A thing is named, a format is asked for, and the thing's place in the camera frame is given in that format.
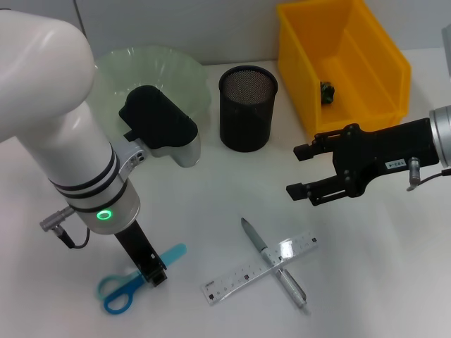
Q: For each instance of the silver grey pen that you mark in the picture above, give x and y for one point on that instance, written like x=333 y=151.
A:
x=255 y=239

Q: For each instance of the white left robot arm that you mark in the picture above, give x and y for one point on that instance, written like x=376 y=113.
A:
x=53 y=105

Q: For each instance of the black mesh pen cup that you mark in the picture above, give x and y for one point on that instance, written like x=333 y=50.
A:
x=243 y=123

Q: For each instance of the clear plastic ruler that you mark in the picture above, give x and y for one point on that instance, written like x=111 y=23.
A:
x=243 y=276

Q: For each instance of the yellow plastic storage bin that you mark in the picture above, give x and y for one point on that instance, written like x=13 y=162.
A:
x=303 y=53

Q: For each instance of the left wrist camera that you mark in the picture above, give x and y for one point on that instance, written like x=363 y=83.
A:
x=158 y=119

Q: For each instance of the pale green glass fruit plate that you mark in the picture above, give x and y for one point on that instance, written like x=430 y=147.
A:
x=158 y=67

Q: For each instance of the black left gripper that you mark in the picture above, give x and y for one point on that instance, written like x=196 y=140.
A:
x=137 y=243

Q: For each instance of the blue scissors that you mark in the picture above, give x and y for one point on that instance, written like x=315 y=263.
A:
x=174 y=253

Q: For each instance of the green plastic wrapper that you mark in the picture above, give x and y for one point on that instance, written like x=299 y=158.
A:
x=327 y=93

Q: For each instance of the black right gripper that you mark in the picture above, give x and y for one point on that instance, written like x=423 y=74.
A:
x=380 y=151

